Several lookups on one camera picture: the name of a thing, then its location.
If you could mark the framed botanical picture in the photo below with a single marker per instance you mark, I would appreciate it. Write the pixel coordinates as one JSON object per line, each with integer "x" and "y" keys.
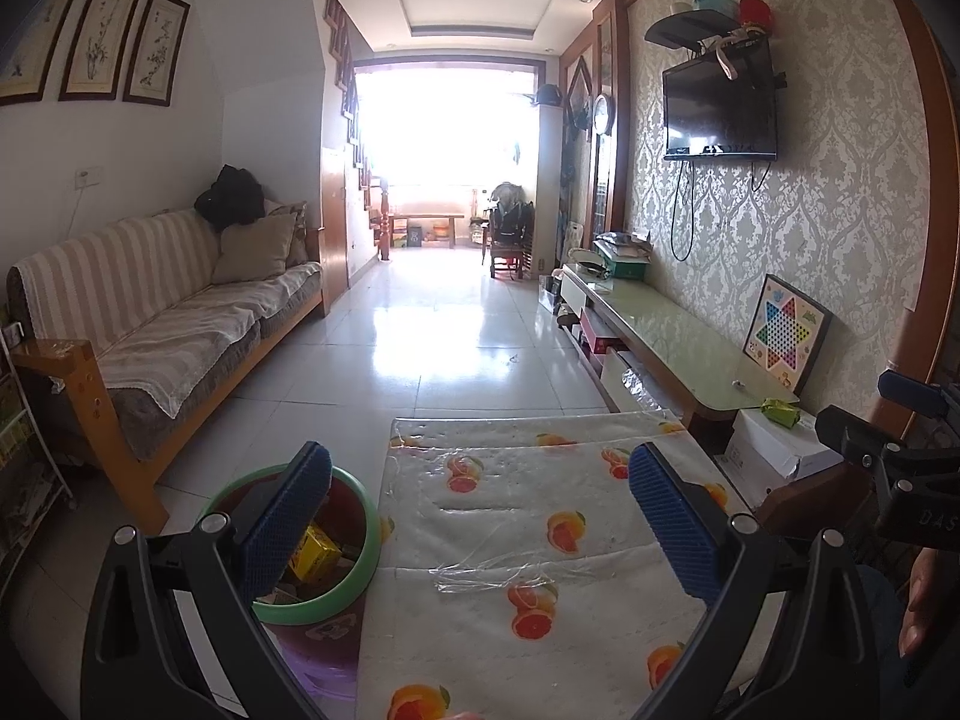
{"x": 152, "y": 67}
{"x": 25, "y": 72}
{"x": 94, "y": 61}

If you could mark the green box on cabinet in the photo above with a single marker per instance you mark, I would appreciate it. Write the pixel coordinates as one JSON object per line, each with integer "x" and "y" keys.
{"x": 623, "y": 260}

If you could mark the middle framed botanical picture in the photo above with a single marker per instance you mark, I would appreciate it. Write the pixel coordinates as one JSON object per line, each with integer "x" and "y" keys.
{"x": 94, "y": 61}

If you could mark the far wooden bench table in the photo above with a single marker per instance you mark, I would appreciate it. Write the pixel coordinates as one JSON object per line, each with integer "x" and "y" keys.
{"x": 411, "y": 229}

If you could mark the small green wrapped object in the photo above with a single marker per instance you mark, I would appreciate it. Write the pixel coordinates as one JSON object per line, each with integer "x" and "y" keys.
{"x": 780, "y": 412}

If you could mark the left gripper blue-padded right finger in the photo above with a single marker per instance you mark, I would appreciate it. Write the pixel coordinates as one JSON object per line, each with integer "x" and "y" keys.
{"x": 785, "y": 633}

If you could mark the yellow tea drink carton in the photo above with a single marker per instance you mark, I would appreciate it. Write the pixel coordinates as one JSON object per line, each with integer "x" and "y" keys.
{"x": 315, "y": 557}

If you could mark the right framed botanical picture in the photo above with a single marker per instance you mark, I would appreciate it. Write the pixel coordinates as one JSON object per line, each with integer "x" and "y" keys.
{"x": 152, "y": 67}

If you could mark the wooden striped-cover sofa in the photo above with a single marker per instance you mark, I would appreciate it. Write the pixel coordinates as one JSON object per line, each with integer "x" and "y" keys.
{"x": 129, "y": 347}

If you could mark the wooden chair with clothes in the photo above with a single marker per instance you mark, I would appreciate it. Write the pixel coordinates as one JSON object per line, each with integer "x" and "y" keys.
{"x": 510, "y": 231}

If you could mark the wall-mounted black television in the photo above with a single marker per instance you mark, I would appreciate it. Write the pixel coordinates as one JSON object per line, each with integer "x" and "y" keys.
{"x": 722, "y": 108}

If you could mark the fruit-print tablecloth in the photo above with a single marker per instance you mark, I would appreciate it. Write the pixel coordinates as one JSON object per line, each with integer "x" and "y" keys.
{"x": 518, "y": 577}

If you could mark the black wall shelf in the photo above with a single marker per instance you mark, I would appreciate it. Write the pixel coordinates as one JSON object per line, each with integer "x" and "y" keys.
{"x": 689, "y": 29}

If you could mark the beige cushion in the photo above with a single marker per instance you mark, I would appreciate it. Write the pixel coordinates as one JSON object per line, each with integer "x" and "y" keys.
{"x": 256, "y": 251}

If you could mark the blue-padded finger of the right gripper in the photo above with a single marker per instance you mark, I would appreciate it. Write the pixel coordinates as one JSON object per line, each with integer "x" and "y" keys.
{"x": 925, "y": 399}

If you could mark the long TV cabinet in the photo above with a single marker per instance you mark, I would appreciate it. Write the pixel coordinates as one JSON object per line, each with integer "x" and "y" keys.
{"x": 702, "y": 371}

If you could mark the black bag on sofa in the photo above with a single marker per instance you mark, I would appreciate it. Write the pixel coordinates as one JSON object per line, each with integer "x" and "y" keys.
{"x": 235, "y": 197}

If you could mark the white cardboard box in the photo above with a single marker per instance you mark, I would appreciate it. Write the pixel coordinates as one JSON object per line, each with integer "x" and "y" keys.
{"x": 763, "y": 456}

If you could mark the white book rack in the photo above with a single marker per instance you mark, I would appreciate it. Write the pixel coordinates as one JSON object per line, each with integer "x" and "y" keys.
{"x": 31, "y": 482}

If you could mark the round wall clock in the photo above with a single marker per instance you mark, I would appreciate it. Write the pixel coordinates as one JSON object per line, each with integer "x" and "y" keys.
{"x": 603, "y": 115}

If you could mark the green red trash basin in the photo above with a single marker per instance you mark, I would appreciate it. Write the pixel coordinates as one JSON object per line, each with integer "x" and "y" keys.
{"x": 348, "y": 521}

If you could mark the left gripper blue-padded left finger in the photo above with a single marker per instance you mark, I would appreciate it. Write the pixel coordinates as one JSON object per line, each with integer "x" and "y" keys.
{"x": 137, "y": 659}

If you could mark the left framed botanical picture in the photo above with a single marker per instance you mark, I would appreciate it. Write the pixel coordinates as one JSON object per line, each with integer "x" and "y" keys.
{"x": 25, "y": 72}

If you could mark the chinese checkers board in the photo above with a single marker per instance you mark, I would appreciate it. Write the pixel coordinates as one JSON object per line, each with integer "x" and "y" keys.
{"x": 786, "y": 334}

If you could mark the person's right hand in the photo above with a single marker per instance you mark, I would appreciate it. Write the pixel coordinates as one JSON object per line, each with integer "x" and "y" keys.
{"x": 917, "y": 619}

